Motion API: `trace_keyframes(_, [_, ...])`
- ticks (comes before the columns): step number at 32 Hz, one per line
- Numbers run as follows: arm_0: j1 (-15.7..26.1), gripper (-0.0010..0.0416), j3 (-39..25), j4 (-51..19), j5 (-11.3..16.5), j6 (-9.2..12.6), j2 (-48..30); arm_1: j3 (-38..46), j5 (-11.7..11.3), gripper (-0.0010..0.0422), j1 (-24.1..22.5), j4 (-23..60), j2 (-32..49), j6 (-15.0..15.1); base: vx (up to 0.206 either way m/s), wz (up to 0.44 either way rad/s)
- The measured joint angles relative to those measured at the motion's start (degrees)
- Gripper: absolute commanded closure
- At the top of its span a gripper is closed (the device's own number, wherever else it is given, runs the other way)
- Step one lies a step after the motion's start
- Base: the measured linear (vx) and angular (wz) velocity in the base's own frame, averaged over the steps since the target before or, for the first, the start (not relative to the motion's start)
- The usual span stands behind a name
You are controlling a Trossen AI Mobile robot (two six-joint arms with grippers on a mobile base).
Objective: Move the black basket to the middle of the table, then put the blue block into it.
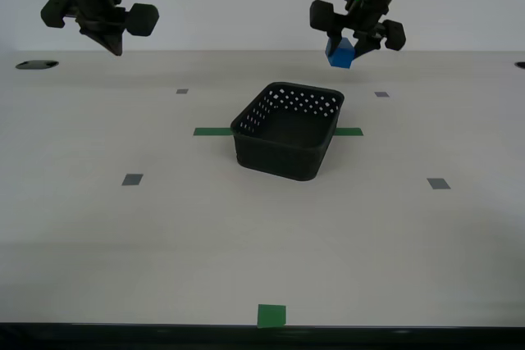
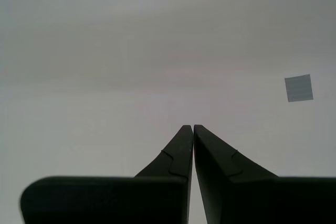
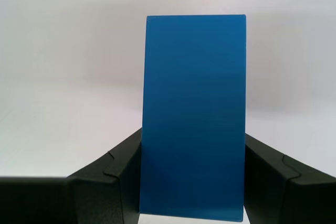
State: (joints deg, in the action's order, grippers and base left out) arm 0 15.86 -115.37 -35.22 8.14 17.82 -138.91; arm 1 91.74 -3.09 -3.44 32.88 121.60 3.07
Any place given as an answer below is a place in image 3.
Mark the blue rectangular block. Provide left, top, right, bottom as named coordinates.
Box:
left=139, top=14, right=247, bottom=222

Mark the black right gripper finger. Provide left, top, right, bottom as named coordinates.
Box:
left=0, top=129, right=143, bottom=224
left=244, top=132, right=336, bottom=224

